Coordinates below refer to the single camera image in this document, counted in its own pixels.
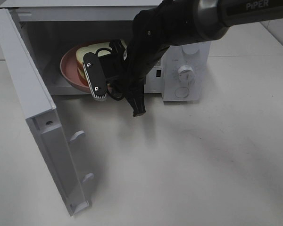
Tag white microwave oven body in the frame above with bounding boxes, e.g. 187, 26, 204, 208
0, 0, 210, 101

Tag sandwich with bread and lettuce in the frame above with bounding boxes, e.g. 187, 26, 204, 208
75, 39, 128, 86

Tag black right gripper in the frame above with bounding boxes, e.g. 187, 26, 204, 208
106, 40, 170, 117

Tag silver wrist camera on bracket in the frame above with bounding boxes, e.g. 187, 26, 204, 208
83, 52, 108, 101

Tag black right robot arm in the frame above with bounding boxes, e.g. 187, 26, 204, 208
108, 0, 283, 116

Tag round white door button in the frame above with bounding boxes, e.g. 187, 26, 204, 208
175, 87, 189, 98

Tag pink round plate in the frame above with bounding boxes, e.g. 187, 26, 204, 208
59, 40, 109, 94

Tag upper white power knob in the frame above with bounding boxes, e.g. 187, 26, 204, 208
182, 43, 200, 55

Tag white timer knob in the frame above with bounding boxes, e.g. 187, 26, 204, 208
177, 65, 195, 82

